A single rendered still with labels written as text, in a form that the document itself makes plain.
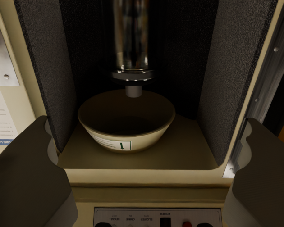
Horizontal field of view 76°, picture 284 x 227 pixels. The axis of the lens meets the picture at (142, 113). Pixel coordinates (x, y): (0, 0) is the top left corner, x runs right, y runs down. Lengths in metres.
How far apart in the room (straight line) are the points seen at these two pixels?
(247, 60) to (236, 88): 0.04
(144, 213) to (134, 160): 0.08
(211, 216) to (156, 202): 0.08
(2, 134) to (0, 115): 0.10
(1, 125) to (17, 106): 0.69
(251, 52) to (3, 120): 0.88
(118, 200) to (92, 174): 0.06
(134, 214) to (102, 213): 0.05
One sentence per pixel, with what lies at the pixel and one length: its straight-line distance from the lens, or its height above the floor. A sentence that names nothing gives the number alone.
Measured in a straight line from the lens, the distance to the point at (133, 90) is 0.30.
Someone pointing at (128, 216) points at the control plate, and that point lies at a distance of 0.31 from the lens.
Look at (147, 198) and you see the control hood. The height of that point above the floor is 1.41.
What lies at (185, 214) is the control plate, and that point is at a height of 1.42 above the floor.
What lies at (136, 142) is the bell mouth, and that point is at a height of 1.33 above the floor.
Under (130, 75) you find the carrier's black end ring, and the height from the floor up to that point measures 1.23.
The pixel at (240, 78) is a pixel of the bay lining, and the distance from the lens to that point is 0.25.
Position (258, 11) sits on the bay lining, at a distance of 0.24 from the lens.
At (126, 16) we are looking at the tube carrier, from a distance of 0.24.
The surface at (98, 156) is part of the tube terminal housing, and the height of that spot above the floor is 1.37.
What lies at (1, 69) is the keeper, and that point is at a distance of 0.25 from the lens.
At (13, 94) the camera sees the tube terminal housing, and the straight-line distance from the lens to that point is 0.26.
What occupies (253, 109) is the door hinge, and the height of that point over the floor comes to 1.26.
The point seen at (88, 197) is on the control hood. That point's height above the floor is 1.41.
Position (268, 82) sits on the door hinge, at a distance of 0.25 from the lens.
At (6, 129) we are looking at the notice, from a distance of 0.96.
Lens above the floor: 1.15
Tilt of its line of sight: 31 degrees up
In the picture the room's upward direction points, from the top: 179 degrees counter-clockwise
